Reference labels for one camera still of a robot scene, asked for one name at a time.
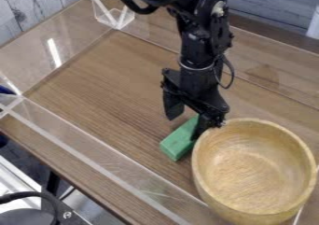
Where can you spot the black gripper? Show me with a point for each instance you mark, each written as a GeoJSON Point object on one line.
{"type": "Point", "coordinates": [192, 85]}

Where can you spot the green rectangular block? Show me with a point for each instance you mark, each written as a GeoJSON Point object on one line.
{"type": "Point", "coordinates": [177, 143]}

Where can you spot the brown wooden bowl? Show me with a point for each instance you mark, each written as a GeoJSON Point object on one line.
{"type": "Point", "coordinates": [253, 172]}

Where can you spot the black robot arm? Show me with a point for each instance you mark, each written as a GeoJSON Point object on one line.
{"type": "Point", "coordinates": [200, 17]}

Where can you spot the black table leg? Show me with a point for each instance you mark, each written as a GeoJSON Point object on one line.
{"type": "Point", "coordinates": [52, 183]}

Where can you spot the white object right edge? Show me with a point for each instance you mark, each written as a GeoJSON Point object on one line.
{"type": "Point", "coordinates": [312, 32]}

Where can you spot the blue object left edge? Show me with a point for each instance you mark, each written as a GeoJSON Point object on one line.
{"type": "Point", "coordinates": [5, 90]}

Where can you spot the clear acrylic enclosure wall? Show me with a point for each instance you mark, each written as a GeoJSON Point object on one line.
{"type": "Point", "coordinates": [83, 107]}

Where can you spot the black metal bracket with screw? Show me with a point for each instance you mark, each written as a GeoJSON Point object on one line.
{"type": "Point", "coordinates": [67, 215]}

